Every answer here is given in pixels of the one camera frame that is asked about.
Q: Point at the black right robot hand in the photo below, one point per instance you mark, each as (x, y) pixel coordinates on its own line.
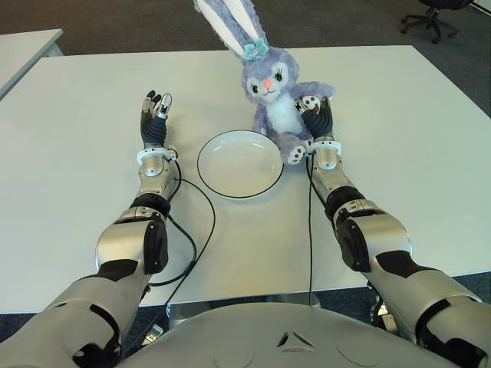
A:
(322, 122)

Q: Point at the white plate with black rim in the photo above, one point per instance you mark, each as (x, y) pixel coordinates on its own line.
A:
(239, 168)

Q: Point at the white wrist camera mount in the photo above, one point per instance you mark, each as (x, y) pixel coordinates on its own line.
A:
(326, 145)
(151, 152)

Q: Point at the black office chair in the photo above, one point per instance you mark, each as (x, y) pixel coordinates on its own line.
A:
(433, 19)

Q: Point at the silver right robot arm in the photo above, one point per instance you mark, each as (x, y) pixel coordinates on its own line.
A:
(387, 237)

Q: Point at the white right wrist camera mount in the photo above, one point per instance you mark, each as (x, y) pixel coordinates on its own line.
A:
(326, 145)

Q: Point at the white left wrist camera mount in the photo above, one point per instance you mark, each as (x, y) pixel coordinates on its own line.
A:
(151, 152)

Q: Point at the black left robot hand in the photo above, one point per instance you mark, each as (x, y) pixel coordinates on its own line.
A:
(153, 128)

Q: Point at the purple bunny plush doll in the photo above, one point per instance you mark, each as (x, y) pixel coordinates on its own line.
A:
(268, 80)

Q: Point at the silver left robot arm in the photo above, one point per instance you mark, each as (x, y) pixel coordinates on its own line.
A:
(119, 241)

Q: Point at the grey robot torso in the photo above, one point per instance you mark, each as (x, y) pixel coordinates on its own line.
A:
(268, 337)

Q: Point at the white side table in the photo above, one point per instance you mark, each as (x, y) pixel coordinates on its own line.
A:
(23, 50)

